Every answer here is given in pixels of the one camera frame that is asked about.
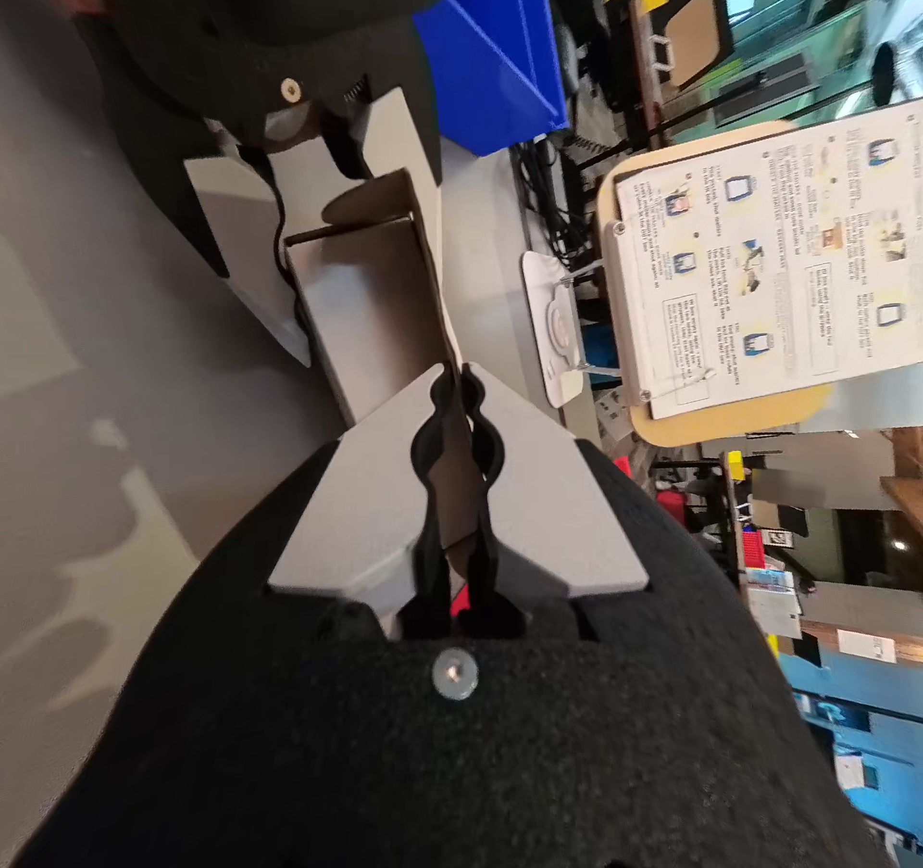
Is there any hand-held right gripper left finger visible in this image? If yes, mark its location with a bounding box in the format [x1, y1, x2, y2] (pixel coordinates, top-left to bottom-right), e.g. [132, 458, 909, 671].
[267, 363, 462, 642]

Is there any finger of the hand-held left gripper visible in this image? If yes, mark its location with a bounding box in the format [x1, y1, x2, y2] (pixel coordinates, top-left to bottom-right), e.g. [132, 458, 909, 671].
[265, 85, 443, 236]
[183, 149, 314, 369]

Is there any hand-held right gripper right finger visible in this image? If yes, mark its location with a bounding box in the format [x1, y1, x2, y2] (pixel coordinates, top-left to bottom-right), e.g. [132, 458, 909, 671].
[461, 362, 650, 627]

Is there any blue plastic bin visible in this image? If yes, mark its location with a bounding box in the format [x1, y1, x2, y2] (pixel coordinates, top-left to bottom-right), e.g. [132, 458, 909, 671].
[411, 0, 572, 158]

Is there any white cardboard mailer box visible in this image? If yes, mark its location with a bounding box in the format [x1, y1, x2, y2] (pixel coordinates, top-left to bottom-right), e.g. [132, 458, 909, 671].
[283, 168, 495, 598]

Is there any grey desk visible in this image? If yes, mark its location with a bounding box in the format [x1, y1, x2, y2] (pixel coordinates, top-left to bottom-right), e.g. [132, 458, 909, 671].
[0, 0, 603, 868]

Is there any brown square panel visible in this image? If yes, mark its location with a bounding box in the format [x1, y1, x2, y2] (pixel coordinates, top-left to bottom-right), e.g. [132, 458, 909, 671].
[662, 0, 724, 90]

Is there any printed instruction sheet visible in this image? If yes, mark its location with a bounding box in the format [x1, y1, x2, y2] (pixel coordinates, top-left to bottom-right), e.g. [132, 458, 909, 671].
[615, 100, 923, 422]

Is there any black cables bundle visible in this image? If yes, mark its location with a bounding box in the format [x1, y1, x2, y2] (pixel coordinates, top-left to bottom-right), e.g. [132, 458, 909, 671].
[508, 138, 603, 256]

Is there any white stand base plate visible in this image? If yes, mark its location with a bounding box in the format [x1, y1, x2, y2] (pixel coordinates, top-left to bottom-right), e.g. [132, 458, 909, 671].
[521, 251, 623, 409]

